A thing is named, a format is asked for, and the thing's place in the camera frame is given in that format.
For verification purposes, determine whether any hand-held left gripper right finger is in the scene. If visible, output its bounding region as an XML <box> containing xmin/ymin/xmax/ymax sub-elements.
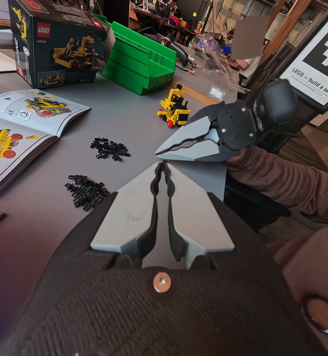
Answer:
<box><xmin>164</xmin><ymin>162</ymin><xmax>235</xmax><ymax>270</ymax></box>

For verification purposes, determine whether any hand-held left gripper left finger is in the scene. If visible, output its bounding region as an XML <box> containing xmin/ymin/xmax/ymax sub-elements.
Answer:
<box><xmin>90</xmin><ymin>162</ymin><xmax>164</xmax><ymax>259</ymax></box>

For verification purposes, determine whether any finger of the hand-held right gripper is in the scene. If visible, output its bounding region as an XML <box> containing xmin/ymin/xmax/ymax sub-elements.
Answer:
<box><xmin>155</xmin><ymin>101</ymin><xmax>226</xmax><ymax>153</ymax></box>
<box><xmin>156</xmin><ymin>130</ymin><xmax>242</xmax><ymax>163</ymax></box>

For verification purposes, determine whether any person's right forearm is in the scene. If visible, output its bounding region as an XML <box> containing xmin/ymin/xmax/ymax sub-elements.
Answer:
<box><xmin>225</xmin><ymin>146</ymin><xmax>328</xmax><ymax>223</ymax></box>

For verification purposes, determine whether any dark toy set box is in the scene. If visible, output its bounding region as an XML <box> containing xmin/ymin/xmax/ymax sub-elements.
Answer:
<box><xmin>8</xmin><ymin>0</ymin><xmax>116</xmax><ymax>89</ymax></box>

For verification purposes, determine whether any yellow toy bulldozer model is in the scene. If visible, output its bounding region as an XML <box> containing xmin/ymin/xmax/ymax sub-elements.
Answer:
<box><xmin>157</xmin><ymin>84</ymin><xmax>191</xmax><ymax>128</ymax></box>

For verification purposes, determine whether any small clear plastic packet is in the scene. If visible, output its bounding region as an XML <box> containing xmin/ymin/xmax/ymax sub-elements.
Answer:
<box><xmin>210</xmin><ymin>85</ymin><xmax>226</xmax><ymax>100</ymax></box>

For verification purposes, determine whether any black chair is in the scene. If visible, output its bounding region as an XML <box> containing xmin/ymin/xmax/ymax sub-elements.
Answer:
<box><xmin>224</xmin><ymin>172</ymin><xmax>292</xmax><ymax>231</ymax></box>

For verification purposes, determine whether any black handheld tool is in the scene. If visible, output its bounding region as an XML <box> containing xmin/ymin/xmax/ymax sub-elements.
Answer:
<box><xmin>144</xmin><ymin>26</ymin><xmax>195</xmax><ymax>70</ymax></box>

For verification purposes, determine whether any crinkled clear plastic bag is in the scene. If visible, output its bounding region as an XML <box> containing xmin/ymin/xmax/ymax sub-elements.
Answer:
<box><xmin>187</xmin><ymin>33</ymin><xmax>250</xmax><ymax>93</ymax></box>

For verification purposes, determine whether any green plastic bin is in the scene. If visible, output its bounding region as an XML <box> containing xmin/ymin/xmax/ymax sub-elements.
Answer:
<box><xmin>93</xmin><ymin>14</ymin><xmax>178</xmax><ymax>96</ymax></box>

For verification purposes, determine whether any cluttered background shelf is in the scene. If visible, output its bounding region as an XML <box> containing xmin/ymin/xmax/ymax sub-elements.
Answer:
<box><xmin>131</xmin><ymin>0</ymin><xmax>231</xmax><ymax>37</ymax></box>

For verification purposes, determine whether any black framed sign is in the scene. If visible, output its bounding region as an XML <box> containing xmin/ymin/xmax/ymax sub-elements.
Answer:
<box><xmin>275</xmin><ymin>0</ymin><xmax>328</xmax><ymax>114</ymax></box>

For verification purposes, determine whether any open instruction booklet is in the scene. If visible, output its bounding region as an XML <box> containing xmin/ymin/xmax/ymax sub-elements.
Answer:
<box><xmin>0</xmin><ymin>88</ymin><xmax>92</xmax><ymax>206</ymax></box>

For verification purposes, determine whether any person's brown clothing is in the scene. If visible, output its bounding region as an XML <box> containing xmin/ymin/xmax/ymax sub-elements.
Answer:
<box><xmin>272</xmin><ymin>220</ymin><xmax>328</xmax><ymax>356</ymax></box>

